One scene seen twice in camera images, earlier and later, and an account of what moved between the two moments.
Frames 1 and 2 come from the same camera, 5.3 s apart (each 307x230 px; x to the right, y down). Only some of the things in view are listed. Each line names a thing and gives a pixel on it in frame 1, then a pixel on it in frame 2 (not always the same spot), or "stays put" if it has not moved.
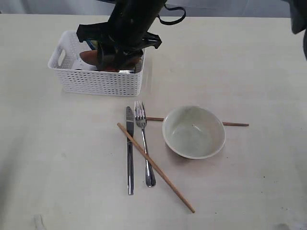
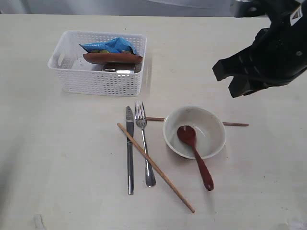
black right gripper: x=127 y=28 → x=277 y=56
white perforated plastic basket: x=76 y=76 stays put
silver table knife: x=130 y=124 stays put
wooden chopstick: x=149 y=119 stays put
